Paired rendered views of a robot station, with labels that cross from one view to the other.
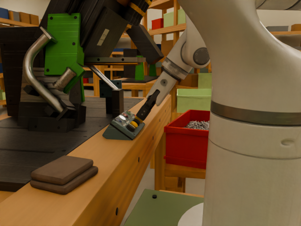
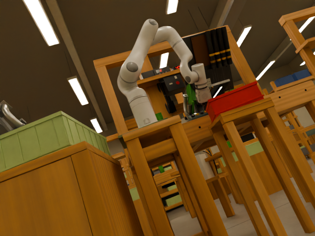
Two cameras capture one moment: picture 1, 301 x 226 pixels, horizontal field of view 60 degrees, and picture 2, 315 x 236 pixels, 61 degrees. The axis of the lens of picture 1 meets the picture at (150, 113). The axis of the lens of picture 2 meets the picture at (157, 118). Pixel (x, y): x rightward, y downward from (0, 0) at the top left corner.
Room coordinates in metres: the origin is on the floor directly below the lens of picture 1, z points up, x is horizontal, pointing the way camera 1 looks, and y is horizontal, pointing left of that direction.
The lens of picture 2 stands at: (-0.19, -1.56, 0.47)
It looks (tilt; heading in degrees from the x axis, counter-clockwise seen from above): 17 degrees up; 68
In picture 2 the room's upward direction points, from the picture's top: 21 degrees counter-clockwise
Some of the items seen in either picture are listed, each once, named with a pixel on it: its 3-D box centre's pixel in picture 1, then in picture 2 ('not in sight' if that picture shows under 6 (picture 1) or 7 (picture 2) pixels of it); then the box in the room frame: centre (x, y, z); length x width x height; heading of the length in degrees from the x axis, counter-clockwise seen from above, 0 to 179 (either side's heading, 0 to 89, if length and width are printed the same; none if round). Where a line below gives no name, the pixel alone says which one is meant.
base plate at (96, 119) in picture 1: (65, 118); not in sight; (1.02, 0.34, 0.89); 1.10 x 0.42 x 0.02; 170
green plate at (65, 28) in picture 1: (66, 45); (193, 95); (0.93, 0.29, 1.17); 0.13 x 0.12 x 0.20; 170
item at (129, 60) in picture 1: (94, 61); (213, 93); (1.08, 0.23, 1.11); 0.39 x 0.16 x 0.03; 80
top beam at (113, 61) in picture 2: not in sight; (165, 47); (1.07, 0.63, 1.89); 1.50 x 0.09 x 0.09; 170
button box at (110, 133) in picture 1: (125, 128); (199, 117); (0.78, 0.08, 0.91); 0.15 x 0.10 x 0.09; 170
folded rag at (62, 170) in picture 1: (66, 171); not in sight; (0.45, 0.16, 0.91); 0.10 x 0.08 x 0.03; 157
